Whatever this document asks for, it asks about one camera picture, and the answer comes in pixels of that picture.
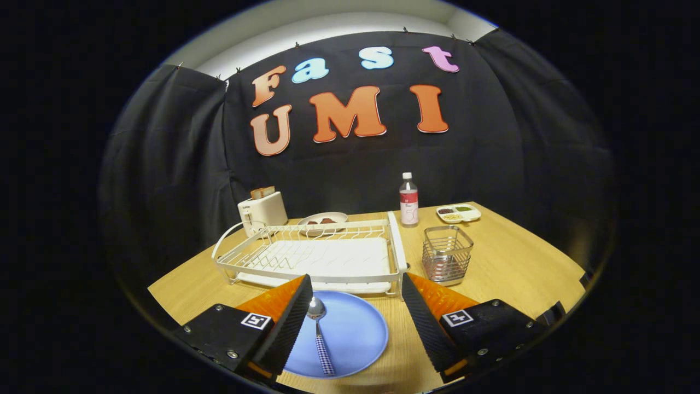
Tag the white divided snack tray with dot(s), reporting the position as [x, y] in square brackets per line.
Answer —
[473, 214]

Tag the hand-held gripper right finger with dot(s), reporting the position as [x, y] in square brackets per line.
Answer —
[424, 323]

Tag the white drip tray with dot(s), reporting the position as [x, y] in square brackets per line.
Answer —
[328, 257]

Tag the blue plate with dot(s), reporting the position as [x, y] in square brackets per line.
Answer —
[355, 334]

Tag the clear bottle with red label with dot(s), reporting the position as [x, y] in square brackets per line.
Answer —
[408, 205]

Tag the small plate with brown food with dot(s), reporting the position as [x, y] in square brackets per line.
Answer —
[342, 217]

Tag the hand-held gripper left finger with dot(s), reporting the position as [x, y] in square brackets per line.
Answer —
[290, 323]

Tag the toast slice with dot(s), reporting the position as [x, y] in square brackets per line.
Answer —
[262, 192]

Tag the white toaster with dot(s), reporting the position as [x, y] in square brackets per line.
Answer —
[268, 210]

